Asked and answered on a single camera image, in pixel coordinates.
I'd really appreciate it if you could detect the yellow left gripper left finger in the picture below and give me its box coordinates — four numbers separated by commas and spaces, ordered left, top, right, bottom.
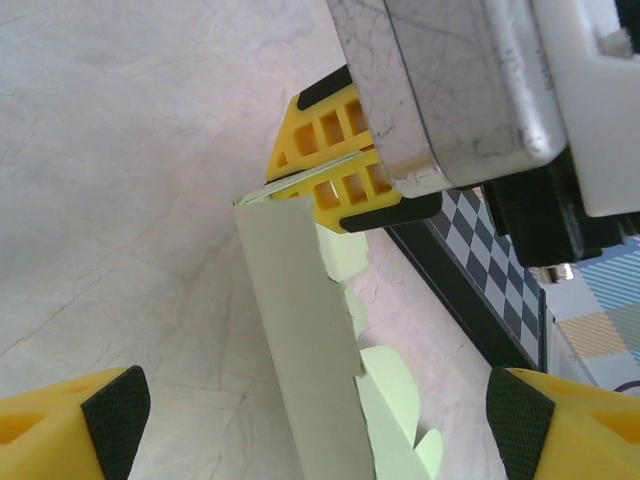
0, 365, 151, 480

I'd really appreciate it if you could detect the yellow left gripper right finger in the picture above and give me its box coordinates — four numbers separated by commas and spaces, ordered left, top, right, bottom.
487, 367, 640, 480

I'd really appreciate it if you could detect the black grey checkerboard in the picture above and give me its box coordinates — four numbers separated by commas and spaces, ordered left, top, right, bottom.
389, 189, 547, 374

